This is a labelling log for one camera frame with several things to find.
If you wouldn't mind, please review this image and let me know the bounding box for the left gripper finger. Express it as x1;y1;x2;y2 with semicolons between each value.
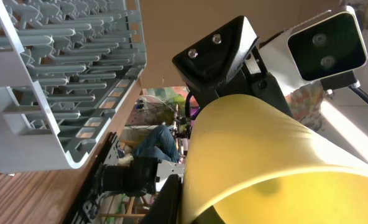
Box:
140;174;182;224

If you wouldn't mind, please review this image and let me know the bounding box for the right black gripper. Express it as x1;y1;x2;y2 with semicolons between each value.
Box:
172;16;293;118

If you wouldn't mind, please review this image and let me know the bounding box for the yellow plastic cup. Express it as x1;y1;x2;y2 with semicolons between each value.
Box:
181;95;368;223

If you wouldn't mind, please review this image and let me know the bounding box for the grey dishwasher rack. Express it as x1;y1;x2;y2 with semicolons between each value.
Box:
0;0;147;174

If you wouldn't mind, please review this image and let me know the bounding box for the person in jeans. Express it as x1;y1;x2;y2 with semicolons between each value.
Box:
118;125;184;165

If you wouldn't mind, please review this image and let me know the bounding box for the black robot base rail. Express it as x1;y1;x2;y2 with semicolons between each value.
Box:
62;132;119;224

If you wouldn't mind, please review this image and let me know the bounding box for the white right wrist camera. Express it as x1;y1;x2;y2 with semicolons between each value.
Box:
259;6;368;95

